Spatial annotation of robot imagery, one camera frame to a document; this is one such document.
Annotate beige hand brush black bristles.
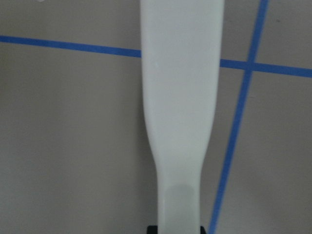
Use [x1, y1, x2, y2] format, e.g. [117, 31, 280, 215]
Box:
[140, 0, 225, 234]

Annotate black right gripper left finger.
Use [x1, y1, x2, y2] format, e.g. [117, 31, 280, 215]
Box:
[146, 225, 158, 234]

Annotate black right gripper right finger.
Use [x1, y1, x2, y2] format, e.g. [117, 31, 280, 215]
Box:
[200, 226, 206, 234]

